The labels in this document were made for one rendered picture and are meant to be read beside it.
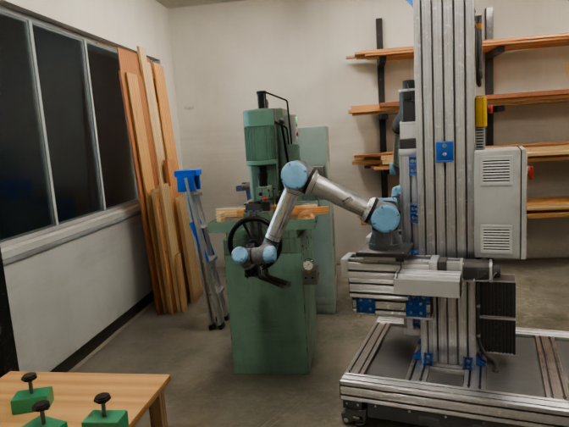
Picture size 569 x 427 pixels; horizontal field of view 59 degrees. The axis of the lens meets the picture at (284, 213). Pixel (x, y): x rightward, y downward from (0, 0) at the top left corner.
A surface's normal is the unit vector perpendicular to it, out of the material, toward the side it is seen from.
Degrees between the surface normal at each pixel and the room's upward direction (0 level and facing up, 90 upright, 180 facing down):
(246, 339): 90
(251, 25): 90
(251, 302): 90
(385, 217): 94
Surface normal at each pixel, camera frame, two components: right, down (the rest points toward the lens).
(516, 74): -0.14, 0.15
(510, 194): -0.39, 0.16
